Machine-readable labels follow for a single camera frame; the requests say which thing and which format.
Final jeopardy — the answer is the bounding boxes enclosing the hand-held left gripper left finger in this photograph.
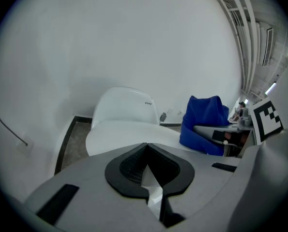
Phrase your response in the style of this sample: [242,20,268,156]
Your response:
[25,142,164,232]

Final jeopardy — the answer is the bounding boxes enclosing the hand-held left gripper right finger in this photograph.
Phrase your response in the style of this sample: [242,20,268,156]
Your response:
[147,143,242,229]

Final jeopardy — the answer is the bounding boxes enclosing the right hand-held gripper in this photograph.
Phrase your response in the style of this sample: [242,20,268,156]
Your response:
[193,97,285,158]

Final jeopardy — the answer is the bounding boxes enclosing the blue microfibre cloth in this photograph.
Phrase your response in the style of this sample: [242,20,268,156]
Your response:
[179,95,230,157]

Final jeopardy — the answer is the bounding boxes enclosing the person's right hand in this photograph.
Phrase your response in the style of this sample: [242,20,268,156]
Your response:
[225,131,247,147]

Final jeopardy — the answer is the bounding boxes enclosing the dark skirting strip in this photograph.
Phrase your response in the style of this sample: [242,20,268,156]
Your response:
[53,115,94,176]

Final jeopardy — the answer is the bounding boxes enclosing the ceiling light bar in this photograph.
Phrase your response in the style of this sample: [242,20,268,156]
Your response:
[264,81,278,96]

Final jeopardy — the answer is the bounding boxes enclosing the bundle of white ceiling pipes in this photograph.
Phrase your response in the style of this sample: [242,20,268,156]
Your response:
[205,0,262,99]

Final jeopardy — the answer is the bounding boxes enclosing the slotted ceiling vent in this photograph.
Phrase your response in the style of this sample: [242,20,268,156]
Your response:
[261,27,274,67]

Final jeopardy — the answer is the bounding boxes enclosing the white wall socket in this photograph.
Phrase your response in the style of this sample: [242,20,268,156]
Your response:
[15,134,35,157]

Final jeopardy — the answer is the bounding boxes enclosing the gray wall cable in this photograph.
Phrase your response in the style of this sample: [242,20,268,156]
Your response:
[0,102,29,146]

